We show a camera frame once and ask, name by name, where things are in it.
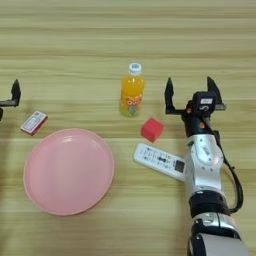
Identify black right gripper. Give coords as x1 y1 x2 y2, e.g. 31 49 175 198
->
163 76 228 138

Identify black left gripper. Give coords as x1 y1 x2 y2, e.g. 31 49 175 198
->
0 78 22 122

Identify small pink card box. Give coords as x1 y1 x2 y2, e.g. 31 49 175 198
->
19 110 49 137

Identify orange juice bottle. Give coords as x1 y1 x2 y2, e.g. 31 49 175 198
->
119 62 147 118

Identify pink round plate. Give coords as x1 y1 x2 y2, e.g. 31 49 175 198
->
22 128 116 217

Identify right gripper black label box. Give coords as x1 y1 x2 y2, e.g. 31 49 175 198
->
191 90 218 118

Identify red cube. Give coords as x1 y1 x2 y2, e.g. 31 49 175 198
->
140 117 165 144

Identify white remote control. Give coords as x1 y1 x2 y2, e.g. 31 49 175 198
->
133 142 188 183

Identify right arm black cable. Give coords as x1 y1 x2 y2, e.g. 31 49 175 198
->
201 117 245 215

